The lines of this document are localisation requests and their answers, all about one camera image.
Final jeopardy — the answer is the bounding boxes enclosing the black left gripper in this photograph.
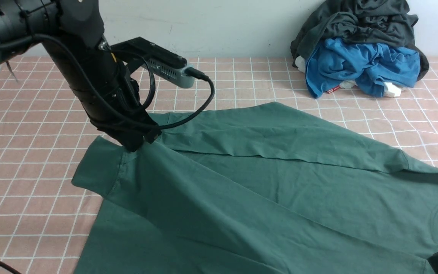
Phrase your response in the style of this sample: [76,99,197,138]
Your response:
[90,82,162,152]

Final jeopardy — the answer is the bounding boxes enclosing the green long-sleeve top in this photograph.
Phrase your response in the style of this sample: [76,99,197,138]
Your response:
[72,102,438,274]

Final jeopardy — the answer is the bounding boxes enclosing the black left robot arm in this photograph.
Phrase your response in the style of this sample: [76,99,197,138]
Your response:
[0,0,161,151]

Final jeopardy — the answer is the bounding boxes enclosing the pink checkered table cloth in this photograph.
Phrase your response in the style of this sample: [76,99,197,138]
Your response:
[0,57,438,274]

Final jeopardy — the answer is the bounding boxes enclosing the blue crumpled garment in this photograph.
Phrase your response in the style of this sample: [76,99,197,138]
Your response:
[305,37,421,99]

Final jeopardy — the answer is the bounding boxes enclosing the dark grey crumpled garment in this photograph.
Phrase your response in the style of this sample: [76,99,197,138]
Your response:
[290,0,430,80]

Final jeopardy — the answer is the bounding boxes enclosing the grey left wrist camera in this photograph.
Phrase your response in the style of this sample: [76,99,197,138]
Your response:
[111,37,198,89]

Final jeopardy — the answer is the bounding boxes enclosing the black left camera cable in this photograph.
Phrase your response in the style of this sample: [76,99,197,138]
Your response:
[29,33,216,130]

